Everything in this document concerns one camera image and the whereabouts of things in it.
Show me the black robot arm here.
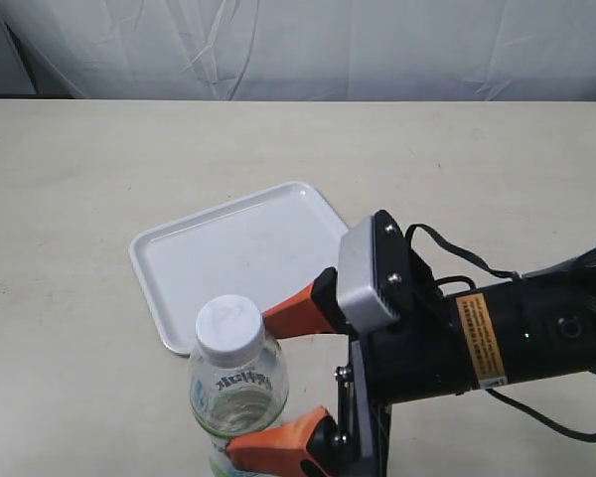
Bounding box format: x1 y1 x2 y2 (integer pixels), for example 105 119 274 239
226 226 596 476

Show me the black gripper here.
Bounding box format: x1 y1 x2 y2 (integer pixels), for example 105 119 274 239
225 266 471 477

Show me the black cable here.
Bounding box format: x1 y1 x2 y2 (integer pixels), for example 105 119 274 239
404 223 596 443

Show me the clear plastic bottle white cap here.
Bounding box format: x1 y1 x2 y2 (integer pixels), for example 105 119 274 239
189 294 289 476

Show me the white backdrop cloth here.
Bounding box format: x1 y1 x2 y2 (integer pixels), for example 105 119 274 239
0 1 596 101

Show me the white plastic tray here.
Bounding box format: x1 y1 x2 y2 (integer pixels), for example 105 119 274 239
128 181 348 356

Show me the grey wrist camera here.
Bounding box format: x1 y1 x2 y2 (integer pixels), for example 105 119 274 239
336 210 413 333

